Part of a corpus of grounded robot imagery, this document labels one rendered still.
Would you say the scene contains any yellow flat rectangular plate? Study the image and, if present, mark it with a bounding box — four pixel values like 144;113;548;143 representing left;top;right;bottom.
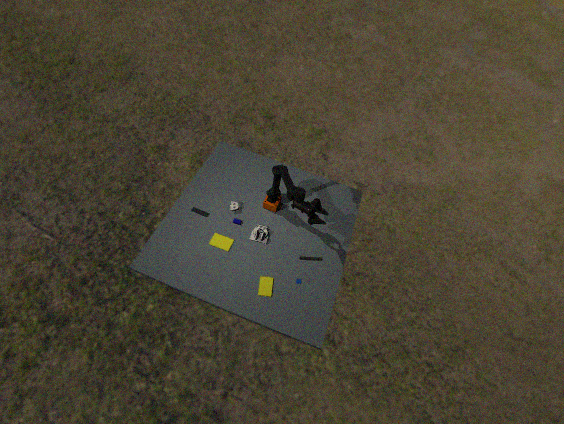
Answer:
258;276;273;297
209;233;234;252

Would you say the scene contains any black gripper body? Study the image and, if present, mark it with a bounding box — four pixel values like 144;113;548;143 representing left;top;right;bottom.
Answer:
300;198;320;225

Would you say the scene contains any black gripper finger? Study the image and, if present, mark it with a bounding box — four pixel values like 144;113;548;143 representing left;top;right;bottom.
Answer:
314;202;329;215
312;215;326;225

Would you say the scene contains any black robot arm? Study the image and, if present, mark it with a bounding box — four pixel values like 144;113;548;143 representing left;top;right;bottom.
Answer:
266;165;306;210

